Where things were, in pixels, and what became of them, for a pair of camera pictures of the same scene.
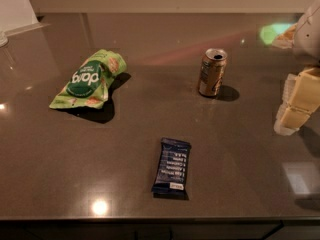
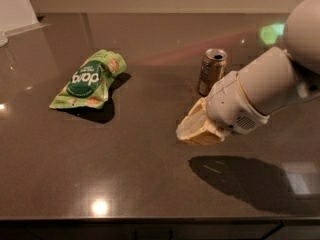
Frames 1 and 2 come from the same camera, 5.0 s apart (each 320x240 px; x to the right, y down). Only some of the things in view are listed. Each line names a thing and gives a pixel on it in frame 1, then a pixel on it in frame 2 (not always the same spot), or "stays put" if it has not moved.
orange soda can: (212, 71) stays put
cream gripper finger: (289, 120) → (226, 103)
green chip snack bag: (88, 83) stays put
